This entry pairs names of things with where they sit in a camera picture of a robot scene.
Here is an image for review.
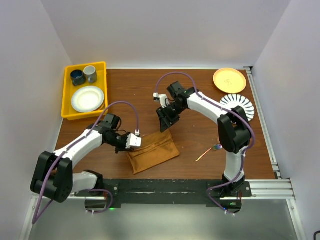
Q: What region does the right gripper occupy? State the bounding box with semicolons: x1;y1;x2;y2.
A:
156;102;186;133

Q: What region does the brown cloth napkin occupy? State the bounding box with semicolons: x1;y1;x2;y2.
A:
126;130;180;175

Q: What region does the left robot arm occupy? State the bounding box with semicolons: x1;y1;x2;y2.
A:
30;113;141;203

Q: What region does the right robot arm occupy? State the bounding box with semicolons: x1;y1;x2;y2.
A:
153;81;256;197

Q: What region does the rose gold spoon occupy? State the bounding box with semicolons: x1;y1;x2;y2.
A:
195;147;213;162

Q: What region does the white bowl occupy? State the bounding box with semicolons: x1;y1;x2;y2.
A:
71;86;105;113

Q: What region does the iridescent fork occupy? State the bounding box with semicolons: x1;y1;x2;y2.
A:
212;144;223;151

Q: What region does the yellow plastic tray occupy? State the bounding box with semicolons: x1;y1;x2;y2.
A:
61;61;109;120

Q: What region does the black striped white plate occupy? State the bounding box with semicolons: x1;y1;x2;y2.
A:
219;94;255;122

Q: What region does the grey mug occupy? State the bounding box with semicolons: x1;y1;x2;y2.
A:
83;65;97;84

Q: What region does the dark blue mug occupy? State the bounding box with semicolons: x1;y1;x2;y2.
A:
70;69;86;87

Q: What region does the yellow plate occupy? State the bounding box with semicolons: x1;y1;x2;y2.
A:
212;68;247;94

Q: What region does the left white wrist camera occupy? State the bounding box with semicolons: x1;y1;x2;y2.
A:
125;133;142;149

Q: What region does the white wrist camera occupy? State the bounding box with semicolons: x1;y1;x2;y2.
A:
153;92;170;108
125;133;142;149

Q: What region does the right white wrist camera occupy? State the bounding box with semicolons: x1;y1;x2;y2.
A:
153;92;170;108

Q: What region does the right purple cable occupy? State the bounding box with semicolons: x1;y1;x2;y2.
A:
154;71;256;215

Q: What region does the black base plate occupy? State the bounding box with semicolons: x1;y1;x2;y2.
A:
75;179;252;213

